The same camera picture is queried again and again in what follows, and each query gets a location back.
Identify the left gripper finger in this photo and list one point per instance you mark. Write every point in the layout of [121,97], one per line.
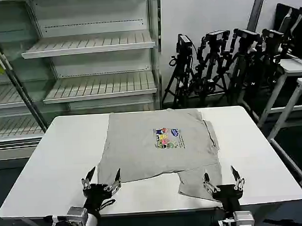
[115,185]
[87,182]

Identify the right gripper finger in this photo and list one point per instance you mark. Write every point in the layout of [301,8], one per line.
[209,184]
[238,182]

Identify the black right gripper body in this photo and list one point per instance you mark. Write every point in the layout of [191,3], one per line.
[227,193]

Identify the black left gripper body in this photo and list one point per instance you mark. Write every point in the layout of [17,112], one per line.
[97,194]

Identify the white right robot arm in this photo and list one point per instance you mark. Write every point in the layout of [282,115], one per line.
[243,220]

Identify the grey printed t-shirt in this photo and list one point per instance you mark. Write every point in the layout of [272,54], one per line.
[137,148]

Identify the dark metal pole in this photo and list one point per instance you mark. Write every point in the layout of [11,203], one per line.
[16,81]

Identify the empty grey shelf rack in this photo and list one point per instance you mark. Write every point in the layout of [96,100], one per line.
[88,45]

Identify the black monitor panels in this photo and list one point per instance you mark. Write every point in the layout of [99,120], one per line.
[299,31]

